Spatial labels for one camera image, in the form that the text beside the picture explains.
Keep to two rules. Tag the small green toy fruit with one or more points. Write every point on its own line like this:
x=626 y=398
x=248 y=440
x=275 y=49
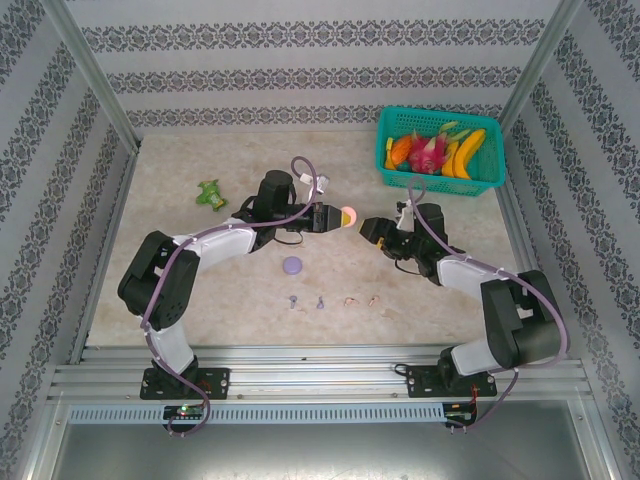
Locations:
x=404 y=166

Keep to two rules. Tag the pink toy dragon fruit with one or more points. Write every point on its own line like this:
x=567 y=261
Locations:
x=427 y=152

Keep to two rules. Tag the small yellow toy fruit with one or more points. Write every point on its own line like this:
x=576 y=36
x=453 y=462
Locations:
x=388 y=146

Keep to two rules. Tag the orange toy fruit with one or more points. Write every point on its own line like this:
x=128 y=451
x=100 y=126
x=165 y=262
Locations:
x=401 y=150

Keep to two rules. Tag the purple earbud charging case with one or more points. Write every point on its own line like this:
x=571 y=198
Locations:
x=292 y=265

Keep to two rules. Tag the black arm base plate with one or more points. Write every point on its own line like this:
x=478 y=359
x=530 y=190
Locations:
x=420 y=382
x=220 y=382

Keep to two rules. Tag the small circuit board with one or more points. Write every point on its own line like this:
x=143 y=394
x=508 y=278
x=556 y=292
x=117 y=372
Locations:
x=460 y=415
x=185 y=411

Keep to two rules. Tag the pink earbud charging case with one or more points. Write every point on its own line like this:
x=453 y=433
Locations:
x=353 y=216

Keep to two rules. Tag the aluminium mounting rail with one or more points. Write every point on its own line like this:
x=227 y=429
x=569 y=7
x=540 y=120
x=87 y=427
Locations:
x=310 y=372

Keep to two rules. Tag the teal plastic basket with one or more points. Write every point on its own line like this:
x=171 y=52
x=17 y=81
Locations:
x=430 y=186

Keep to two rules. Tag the aluminium frame post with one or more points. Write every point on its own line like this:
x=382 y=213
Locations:
x=540 y=60
x=87 y=70

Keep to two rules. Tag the green snack packet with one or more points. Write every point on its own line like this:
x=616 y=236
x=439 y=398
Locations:
x=210 y=195

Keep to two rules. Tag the yellow toy banana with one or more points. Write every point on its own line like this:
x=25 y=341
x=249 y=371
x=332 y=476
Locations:
x=467 y=150

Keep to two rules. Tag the aluminium table side rail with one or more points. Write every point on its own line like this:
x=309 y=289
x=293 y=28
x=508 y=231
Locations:
x=118 y=215
x=517 y=230

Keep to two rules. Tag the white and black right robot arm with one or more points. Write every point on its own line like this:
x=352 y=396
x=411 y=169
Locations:
x=520 y=325

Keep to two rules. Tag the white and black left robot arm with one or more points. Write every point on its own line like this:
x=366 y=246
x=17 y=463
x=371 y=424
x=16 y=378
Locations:
x=155 y=300

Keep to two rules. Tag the grey metal base panel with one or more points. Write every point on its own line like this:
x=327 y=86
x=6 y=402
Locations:
x=320 y=455

